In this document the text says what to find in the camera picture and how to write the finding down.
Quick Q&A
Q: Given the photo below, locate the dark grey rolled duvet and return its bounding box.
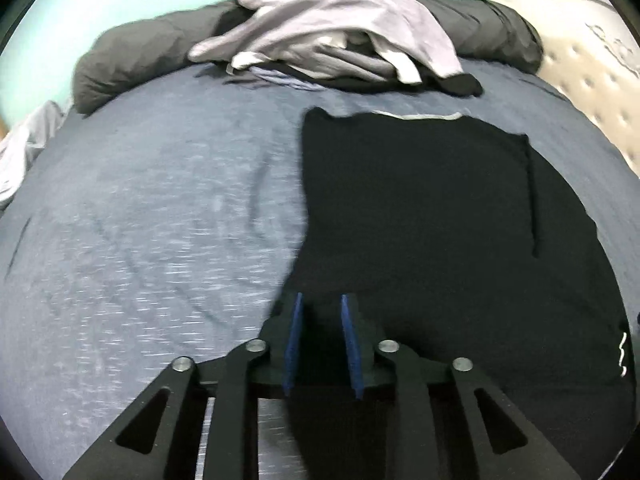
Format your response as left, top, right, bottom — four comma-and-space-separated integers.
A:
72, 0, 545, 114

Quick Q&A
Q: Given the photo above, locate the lavender grey shirt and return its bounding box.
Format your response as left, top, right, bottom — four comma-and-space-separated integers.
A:
189, 0, 464, 81

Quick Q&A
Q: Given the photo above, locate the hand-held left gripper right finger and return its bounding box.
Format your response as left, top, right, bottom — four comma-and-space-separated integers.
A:
341, 292, 581, 480

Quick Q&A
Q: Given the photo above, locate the black sweater with white collar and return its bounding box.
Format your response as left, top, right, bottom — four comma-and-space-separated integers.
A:
280, 106, 639, 480

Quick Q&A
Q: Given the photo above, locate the grey garment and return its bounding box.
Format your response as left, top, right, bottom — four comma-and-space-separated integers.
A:
245, 44, 402, 84

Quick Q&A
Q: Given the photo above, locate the blue striped cloth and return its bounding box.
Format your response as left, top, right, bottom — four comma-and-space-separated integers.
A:
249, 65, 327, 92

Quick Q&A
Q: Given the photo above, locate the cream tufted headboard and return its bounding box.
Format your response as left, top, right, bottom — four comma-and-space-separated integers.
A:
487, 0, 640, 182

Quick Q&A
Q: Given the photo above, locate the bed with blue sheet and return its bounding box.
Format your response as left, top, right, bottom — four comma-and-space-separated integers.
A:
0, 57, 640, 480

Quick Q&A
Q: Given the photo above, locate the white garment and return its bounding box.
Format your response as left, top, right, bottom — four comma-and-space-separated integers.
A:
227, 35, 424, 85

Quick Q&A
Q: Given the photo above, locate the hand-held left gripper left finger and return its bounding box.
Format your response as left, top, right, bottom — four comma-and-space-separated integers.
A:
62, 291, 306, 480

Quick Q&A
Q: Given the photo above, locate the light grey crumpled cloth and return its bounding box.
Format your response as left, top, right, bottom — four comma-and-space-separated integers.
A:
0, 100, 72, 212

